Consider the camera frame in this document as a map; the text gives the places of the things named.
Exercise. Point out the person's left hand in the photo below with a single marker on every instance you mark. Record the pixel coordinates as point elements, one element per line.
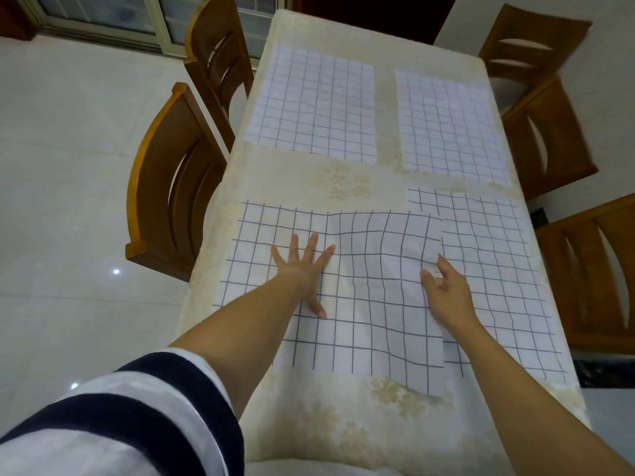
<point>302,272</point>

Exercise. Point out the person's right hand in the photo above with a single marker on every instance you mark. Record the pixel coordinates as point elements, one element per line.
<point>454,307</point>

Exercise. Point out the earlier checked cloth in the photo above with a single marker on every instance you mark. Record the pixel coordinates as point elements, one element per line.
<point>377,292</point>

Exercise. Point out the person's right forearm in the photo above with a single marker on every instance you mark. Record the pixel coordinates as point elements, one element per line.
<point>521,416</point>

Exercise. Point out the person's left forearm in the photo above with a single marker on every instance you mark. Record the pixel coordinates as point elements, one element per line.
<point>238,337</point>

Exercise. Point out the table with cream floral tablecloth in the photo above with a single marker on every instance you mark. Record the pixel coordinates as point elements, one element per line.
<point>278,178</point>

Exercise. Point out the wooden dining chair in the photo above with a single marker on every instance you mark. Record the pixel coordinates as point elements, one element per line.
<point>570,143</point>
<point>560,272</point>
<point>203,44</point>
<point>154,183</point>
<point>565,29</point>

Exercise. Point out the small black box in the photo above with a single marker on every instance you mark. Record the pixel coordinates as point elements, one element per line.
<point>540,216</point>

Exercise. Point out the glass sliding door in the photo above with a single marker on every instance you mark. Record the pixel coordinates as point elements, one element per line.
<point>99,14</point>

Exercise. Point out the dark red wooden cabinet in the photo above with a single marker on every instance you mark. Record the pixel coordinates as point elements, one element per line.
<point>12,14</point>

